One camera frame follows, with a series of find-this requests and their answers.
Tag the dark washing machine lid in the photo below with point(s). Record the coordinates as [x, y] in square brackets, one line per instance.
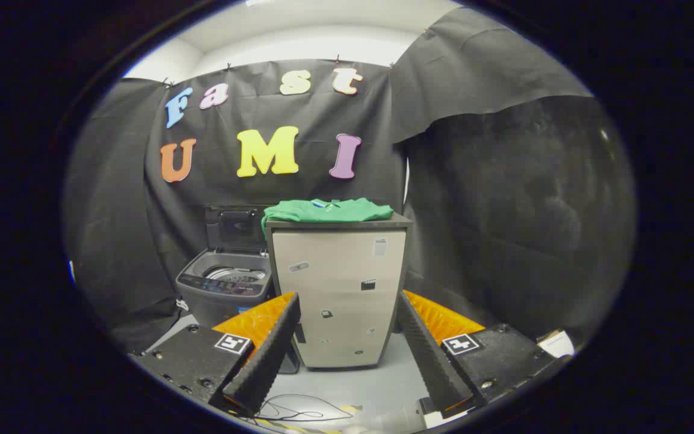
[235, 226]

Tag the green polo shirt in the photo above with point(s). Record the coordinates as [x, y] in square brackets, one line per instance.
[329, 210]

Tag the white paper box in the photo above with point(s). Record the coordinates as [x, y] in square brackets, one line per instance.
[556, 345]

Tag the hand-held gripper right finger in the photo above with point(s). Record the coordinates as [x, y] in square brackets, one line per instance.
[428, 355]

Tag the grey top-loading washing machine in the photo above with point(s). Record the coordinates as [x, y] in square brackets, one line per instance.
[214, 298]

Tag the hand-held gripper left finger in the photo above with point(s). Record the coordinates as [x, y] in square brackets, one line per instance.
[265, 355]

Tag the black backdrop cloth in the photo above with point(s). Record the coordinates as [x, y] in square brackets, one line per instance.
[491, 199]

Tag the grey cabinet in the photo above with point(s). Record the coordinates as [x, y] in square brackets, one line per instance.
[341, 289]

